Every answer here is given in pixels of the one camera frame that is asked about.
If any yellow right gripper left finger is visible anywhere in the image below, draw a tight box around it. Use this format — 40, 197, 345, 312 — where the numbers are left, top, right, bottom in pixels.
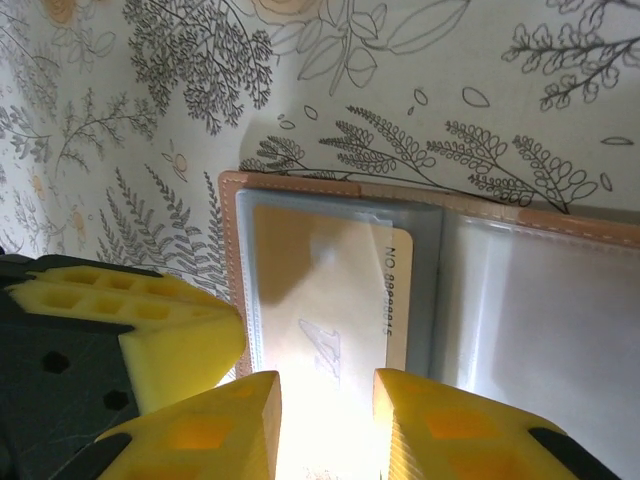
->
92, 369, 282, 480

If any floral tablecloth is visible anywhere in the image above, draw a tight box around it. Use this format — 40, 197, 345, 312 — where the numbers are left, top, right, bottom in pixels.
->
0, 0, 640, 389

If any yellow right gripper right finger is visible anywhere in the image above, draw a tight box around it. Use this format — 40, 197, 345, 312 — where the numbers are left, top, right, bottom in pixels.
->
371, 366, 619, 480

